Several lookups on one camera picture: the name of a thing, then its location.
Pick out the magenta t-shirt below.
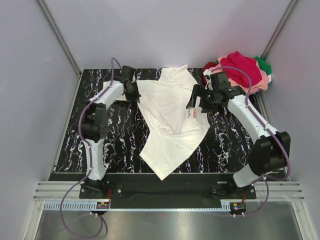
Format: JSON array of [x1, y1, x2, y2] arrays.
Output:
[[219, 51, 262, 88]]

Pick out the white t-shirt red print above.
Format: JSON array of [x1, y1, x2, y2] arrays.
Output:
[[103, 64, 213, 181]]

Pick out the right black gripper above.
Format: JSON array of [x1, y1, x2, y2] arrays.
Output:
[[186, 84, 219, 114]]

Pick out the dark red t-shirt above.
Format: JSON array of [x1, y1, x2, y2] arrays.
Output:
[[202, 61, 218, 85]]

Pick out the right aluminium corner post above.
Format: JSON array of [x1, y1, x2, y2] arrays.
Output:
[[260, 0, 301, 61]]

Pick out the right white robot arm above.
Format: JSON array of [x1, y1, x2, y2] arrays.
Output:
[[186, 84, 291, 199]]

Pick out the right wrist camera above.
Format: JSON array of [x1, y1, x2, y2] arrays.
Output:
[[210, 71, 230, 89]]

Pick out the aluminium rail profile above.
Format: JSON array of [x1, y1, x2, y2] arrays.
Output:
[[32, 181, 305, 202]]

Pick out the grey slotted cable duct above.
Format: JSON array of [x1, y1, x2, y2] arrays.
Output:
[[44, 200, 231, 212]]

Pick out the aluminium corner post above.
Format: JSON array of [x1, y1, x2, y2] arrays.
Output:
[[260, 0, 301, 61], [34, 0, 83, 76]]

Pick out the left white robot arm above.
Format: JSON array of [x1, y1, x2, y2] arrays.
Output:
[[78, 65, 141, 198]]

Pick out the left aluminium corner post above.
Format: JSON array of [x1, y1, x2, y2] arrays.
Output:
[[34, 0, 83, 76]]

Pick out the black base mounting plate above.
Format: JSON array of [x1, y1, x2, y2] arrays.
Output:
[[79, 173, 257, 201]]

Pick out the pink t-shirt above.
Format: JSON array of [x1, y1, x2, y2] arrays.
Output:
[[204, 57, 272, 94]]

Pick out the green t-shirt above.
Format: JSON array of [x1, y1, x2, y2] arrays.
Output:
[[254, 56, 272, 75]]

